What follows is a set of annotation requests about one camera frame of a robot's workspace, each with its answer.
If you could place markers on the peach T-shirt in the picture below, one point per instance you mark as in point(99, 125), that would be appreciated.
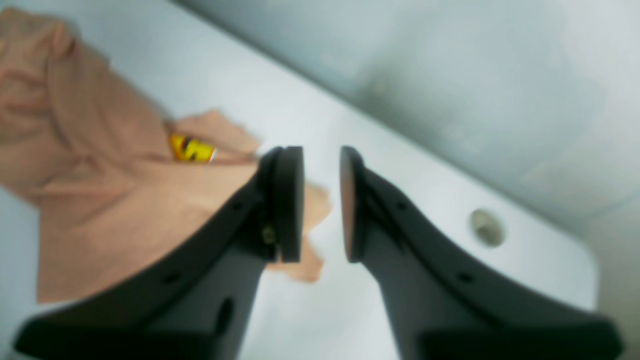
point(117, 186)

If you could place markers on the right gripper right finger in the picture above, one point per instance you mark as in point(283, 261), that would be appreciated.
point(443, 303)

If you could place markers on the left table grommet hole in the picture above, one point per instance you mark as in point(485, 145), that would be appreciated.
point(487, 228)

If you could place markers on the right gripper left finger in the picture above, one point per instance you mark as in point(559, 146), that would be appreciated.
point(194, 304)

